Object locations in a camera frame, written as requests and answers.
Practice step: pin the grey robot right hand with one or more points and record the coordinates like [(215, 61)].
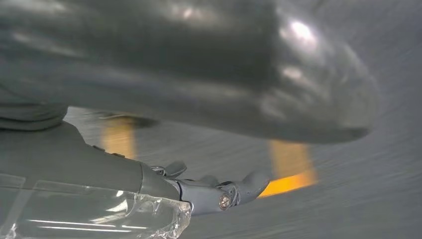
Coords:
[(197, 66)]

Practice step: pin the yellow floor tape square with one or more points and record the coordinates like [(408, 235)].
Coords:
[(290, 158)]

